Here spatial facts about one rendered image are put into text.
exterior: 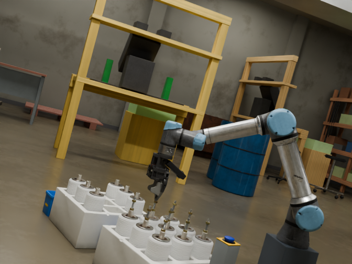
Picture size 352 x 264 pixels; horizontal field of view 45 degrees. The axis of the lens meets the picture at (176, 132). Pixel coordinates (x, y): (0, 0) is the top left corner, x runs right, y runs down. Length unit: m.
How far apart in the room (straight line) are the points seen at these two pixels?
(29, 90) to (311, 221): 4.95
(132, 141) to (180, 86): 4.10
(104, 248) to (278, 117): 0.93
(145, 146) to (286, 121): 3.43
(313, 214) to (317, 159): 6.54
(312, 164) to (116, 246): 6.79
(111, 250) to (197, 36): 7.59
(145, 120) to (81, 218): 3.11
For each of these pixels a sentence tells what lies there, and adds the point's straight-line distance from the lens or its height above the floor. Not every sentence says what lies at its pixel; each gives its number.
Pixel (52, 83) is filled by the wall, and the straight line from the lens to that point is 8.60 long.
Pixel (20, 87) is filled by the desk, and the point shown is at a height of 0.46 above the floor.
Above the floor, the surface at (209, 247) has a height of 0.23.
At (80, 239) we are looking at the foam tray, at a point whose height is 0.05.
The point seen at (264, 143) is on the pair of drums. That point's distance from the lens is 4.90.
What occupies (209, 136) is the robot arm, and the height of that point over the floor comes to 0.68.
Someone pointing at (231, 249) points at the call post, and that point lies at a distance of 1.69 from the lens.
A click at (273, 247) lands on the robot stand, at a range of 2.07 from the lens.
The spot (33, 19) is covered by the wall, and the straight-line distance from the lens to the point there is 8.66.
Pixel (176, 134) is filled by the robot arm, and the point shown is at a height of 0.65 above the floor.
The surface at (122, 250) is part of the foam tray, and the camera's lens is 1.79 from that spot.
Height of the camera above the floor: 0.76
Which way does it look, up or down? 3 degrees down
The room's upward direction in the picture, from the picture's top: 15 degrees clockwise
